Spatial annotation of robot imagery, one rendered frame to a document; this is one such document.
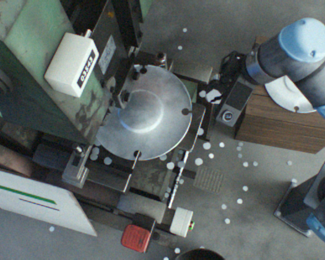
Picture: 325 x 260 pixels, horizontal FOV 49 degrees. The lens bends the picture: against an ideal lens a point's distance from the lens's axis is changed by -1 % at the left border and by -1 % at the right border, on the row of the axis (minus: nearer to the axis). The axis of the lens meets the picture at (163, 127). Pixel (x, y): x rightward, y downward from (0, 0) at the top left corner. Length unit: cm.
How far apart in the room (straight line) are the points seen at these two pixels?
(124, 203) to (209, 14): 135
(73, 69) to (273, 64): 37
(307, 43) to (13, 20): 44
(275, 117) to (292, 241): 59
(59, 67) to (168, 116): 58
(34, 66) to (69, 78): 4
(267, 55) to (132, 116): 47
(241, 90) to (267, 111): 76
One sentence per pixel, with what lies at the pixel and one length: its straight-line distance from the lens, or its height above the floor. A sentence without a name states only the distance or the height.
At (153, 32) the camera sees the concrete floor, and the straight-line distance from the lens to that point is 209.
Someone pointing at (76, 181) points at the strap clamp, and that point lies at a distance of 106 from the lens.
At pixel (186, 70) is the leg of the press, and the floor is 64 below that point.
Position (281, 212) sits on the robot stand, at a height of 3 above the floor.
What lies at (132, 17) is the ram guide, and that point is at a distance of 78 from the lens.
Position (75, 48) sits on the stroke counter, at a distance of 48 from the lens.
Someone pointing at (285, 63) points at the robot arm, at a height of 117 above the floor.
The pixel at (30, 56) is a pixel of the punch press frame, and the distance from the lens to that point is 44.
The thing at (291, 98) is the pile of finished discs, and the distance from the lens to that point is 157.
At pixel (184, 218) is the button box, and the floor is 63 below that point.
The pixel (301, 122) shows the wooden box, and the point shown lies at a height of 35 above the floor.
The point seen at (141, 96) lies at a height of 79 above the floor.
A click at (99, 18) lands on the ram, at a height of 117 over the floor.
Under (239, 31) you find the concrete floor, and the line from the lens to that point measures 211.
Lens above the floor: 173
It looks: 71 degrees down
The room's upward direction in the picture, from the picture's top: 9 degrees counter-clockwise
